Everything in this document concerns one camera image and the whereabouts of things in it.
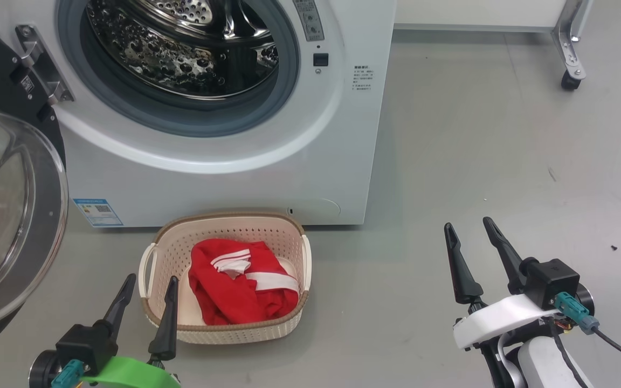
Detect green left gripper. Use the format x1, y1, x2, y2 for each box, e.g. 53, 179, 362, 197
81, 273, 182, 388

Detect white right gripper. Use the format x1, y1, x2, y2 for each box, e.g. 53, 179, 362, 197
444, 217, 559, 350

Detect red garment white striped collar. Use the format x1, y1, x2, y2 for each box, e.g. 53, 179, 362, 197
188, 239, 289, 326

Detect round glass washing machine door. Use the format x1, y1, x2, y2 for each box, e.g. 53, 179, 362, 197
0, 15, 70, 363

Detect cream perforated laundry basket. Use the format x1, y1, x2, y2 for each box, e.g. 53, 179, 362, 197
138, 211, 312, 345

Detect white washing machine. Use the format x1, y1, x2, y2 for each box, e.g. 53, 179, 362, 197
0, 0, 397, 230

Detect grey rubber door gasket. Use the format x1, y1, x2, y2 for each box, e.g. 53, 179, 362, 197
56, 0, 301, 138

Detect steel washing machine drum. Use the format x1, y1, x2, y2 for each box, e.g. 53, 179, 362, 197
85, 0, 280, 100

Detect metal door hinge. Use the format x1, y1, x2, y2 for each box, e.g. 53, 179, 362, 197
15, 24, 75, 106

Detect blue energy label sticker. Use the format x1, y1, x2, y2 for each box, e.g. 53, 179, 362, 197
72, 198, 124, 228

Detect grey caster stand leg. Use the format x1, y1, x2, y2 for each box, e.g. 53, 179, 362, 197
552, 0, 594, 91

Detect white partition panel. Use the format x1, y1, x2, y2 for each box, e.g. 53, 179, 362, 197
394, 0, 567, 32

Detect grey warning label plate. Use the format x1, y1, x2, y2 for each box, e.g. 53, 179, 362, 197
293, 0, 325, 42

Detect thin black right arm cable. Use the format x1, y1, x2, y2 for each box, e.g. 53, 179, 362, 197
550, 321, 589, 388

